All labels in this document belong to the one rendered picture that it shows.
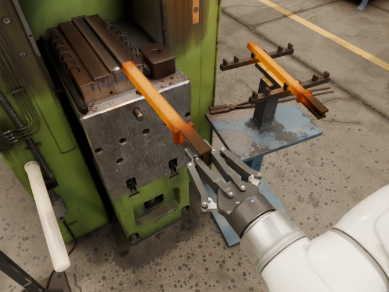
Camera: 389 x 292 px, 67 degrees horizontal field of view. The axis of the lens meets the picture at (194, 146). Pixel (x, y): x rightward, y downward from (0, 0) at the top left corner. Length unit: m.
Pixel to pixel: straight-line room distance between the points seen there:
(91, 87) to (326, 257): 0.77
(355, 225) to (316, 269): 0.09
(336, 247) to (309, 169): 1.60
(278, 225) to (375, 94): 2.48
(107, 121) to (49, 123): 0.28
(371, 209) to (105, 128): 0.76
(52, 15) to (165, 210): 1.00
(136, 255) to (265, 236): 1.24
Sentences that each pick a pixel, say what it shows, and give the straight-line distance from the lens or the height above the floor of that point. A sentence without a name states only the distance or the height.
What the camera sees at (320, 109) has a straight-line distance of 0.96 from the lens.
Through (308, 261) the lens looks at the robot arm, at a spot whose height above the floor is 1.11.
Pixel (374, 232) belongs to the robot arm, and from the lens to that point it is 0.47.
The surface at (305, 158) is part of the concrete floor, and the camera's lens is 2.10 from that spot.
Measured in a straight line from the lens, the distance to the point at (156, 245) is 1.65.
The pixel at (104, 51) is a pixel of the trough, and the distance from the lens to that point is 1.08.
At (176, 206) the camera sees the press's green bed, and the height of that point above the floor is 0.16.
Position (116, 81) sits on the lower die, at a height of 0.96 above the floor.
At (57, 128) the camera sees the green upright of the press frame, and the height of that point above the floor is 0.74.
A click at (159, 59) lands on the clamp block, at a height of 0.98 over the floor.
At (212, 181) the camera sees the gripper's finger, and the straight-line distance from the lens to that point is 0.53.
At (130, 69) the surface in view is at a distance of 0.82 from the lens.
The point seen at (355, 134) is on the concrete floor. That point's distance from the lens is 2.41.
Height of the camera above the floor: 1.50
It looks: 47 degrees down
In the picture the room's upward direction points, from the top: straight up
